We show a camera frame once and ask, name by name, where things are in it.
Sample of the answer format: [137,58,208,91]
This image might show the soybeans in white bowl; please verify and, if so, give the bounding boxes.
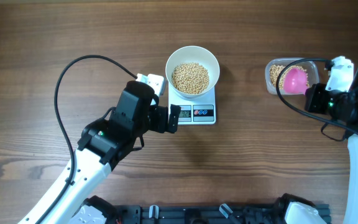
[172,63,209,95]

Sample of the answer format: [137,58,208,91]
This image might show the black camera cable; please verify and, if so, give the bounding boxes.
[34,54,138,224]
[275,57,358,156]

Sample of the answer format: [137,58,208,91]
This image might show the right black camera cable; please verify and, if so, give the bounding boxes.
[275,57,358,156]

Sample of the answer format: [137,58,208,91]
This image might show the white round bowl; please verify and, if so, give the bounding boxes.
[165,45,220,99]

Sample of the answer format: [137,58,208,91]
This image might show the pink plastic measuring scoop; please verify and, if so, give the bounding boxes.
[283,68,308,95]

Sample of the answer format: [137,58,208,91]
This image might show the white digital kitchen scale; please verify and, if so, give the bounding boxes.
[168,85,216,125]

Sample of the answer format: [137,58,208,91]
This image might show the clear plastic container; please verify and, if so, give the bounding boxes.
[265,58,319,95]

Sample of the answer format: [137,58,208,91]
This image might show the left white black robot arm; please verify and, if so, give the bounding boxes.
[21,81,181,223]

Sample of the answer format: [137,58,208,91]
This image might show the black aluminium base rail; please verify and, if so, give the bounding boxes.
[73,192,332,224]

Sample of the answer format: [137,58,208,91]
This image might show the pile of soybeans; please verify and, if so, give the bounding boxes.
[269,65,308,90]

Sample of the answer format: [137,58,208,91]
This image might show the left black camera cable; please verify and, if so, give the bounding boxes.
[34,54,138,224]

